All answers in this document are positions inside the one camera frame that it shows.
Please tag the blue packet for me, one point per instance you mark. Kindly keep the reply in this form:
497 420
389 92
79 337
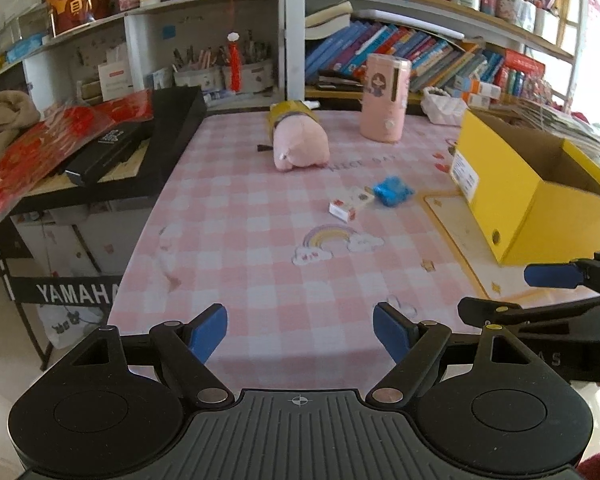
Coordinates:
391 191

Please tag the black keyboard stand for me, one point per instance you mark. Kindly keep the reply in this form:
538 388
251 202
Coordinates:
65 291

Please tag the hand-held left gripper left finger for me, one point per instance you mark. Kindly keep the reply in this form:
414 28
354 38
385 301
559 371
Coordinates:
210 327

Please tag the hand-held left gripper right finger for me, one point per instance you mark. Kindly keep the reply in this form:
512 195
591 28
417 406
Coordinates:
392 330

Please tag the orange white carton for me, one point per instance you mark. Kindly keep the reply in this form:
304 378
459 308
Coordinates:
480 102
477 86

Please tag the red printed packet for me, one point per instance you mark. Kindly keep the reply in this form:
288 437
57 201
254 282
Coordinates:
127 107
45 150

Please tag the pink humidifier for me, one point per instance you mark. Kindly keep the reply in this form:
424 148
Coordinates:
380 110

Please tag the black long box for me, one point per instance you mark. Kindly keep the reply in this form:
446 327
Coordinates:
105 152

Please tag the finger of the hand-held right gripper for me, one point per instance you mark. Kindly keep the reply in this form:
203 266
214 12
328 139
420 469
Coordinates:
480 308
550 275

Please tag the white bookshelf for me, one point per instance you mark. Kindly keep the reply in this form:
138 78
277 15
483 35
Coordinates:
294 35

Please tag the white box red label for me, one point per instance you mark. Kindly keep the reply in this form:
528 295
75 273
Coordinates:
114 82

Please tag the black electronic keyboard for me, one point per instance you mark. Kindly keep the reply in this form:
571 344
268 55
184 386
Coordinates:
177 120

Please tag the row of leaning books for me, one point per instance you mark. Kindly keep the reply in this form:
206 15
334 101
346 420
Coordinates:
405 55

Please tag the pink plush pig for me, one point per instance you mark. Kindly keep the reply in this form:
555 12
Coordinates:
300 145

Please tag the yellow tape roll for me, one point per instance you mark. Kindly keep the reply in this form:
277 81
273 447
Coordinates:
285 110

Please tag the white flat board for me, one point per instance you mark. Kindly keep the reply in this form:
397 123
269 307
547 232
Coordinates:
410 22

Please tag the stack of papers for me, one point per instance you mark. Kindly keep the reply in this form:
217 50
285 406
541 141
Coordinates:
560 122

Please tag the pink checked tablecloth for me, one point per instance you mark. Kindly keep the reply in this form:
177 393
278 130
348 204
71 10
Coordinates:
240 220

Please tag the white spray bottle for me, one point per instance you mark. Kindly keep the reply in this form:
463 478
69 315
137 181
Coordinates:
313 104

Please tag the red tassel ornament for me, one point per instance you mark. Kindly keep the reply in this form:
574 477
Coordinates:
235 67

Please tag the yellow cardboard box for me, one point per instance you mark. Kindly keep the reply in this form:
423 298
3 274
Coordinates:
540 220

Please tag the red printed box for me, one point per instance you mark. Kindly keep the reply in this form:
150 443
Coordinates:
525 67

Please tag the white printed bag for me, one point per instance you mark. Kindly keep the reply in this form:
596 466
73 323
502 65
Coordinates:
70 327

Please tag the thick beige book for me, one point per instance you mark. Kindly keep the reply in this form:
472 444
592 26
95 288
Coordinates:
327 22

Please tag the grey pen holder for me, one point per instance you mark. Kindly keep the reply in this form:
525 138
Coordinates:
197 79
250 77

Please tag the red white small box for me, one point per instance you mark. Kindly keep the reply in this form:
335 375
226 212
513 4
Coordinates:
342 208

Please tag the small black wedge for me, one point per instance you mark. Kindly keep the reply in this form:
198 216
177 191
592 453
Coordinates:
266 148

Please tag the beige cloth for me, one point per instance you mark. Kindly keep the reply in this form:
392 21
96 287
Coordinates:
7 120

